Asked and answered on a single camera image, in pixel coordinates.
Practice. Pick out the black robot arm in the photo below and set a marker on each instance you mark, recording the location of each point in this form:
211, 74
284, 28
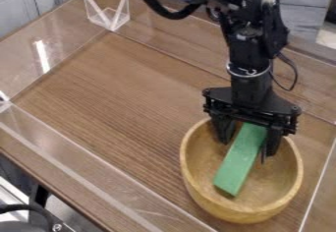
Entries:
256, 35

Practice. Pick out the clear acrylic front wall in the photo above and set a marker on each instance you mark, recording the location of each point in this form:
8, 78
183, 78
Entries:
111, 198

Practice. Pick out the brown wooden bowl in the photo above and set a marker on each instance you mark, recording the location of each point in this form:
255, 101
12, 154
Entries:
271, 185

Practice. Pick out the green rectangular block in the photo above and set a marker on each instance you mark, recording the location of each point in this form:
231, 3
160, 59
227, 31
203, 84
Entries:
236, 165

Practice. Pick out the clear acrylic corner bracket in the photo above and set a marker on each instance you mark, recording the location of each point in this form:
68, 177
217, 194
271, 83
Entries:
108, 18

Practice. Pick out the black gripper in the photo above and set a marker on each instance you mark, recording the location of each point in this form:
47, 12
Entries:
275, 114

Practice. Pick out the black table leg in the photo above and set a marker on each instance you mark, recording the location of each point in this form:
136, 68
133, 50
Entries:
39, 195

